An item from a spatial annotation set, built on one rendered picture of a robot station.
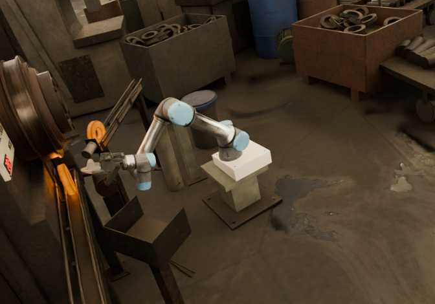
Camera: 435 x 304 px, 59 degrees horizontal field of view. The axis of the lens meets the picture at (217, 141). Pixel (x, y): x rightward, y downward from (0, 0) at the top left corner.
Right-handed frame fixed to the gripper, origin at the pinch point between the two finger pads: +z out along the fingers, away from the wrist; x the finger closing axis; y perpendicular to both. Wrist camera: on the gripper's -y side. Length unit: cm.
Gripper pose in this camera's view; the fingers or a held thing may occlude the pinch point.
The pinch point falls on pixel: (83, 171)
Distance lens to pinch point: 199.9
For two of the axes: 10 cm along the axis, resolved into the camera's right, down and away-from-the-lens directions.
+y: 0.8, -9.2, -3.9
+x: 4.0, 3.9, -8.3
